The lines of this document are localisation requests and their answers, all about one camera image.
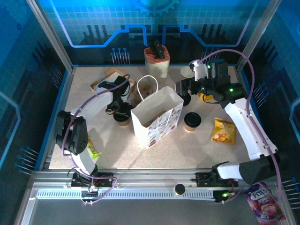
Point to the black cup lid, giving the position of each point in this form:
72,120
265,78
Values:
192,119
122,118

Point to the brown paper coffee cup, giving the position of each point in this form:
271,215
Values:
123,123
191,129

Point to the white paper carry bag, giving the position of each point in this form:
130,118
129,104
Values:
159,103

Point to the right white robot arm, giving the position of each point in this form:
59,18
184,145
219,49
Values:
241,122

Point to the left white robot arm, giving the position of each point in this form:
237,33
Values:
93,103

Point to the stack of black lids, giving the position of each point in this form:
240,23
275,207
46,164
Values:
186,100

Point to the stack of paper cups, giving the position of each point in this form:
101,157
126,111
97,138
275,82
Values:
186,72

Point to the white napkin stack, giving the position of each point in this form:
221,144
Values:
112,76

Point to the brown cardboard napkin box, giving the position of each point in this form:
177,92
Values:
110,71

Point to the yellow utensil holder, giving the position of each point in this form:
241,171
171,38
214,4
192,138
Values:
201,95

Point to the beige knife block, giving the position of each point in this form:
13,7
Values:
156,68

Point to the green snack bar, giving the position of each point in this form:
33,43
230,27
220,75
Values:
93,151

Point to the yellow chips packet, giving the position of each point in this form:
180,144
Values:
223,132

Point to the black round knob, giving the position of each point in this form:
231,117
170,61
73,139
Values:
179,189

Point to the purple candy bag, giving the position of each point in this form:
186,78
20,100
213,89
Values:
263,204

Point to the right aluminium frame post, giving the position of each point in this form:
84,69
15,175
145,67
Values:
256,35

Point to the aluminium frame post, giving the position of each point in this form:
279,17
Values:
51,35
256,35

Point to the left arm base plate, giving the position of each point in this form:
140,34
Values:
106,178

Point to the aluminium frame base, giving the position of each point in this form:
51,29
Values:
152,174

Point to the left aluminium frame post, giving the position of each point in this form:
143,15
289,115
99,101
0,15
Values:
51,35

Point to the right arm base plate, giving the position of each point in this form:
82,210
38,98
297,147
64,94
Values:
202,179

